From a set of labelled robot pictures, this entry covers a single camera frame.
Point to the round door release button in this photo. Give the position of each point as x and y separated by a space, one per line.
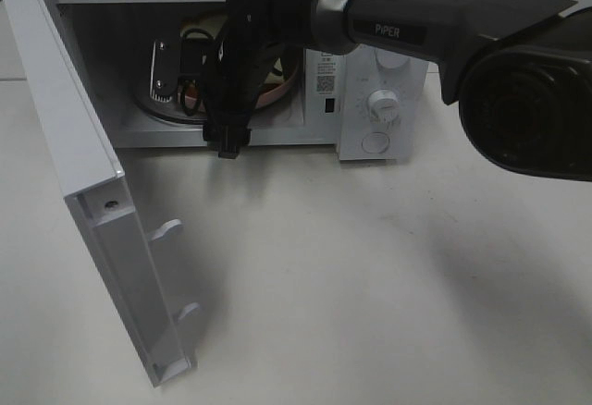
376 143

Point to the toast sandwich with lettuce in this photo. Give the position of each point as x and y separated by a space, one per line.
204 27

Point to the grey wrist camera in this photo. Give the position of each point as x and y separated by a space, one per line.
175 61

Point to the white microwave door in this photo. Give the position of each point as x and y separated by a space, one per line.
95 190

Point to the white microwave oven body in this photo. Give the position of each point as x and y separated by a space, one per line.
116 39

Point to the white warning label sticker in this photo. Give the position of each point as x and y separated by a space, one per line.
326 73

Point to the upper white power knob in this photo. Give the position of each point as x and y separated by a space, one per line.
389 62

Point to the white timer knob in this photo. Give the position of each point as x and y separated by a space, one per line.
383 106

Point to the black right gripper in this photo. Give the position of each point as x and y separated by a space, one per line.
235 71

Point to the pink plate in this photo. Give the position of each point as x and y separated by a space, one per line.
282 78

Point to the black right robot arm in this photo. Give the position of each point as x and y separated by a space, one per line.
519 70

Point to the glass microwave turntable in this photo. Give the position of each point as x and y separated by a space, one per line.
170 112

